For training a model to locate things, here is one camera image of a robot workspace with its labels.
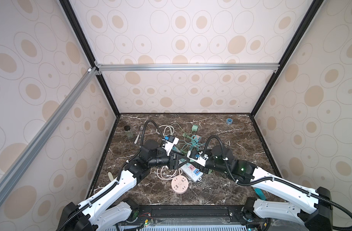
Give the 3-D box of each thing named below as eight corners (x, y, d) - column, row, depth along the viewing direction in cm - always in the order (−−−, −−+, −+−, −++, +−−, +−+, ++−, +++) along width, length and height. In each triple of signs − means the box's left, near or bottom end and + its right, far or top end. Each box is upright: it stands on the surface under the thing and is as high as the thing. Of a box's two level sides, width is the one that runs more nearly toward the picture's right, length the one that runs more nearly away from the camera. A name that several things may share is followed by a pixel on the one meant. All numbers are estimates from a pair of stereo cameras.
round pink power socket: (171, 193, 82) (171, 192, 80) (171, 177, 88) (171, 175, 86) (188, 193, 82) (189, 192, 80) (188, 177, 88) (188, 175, 86)
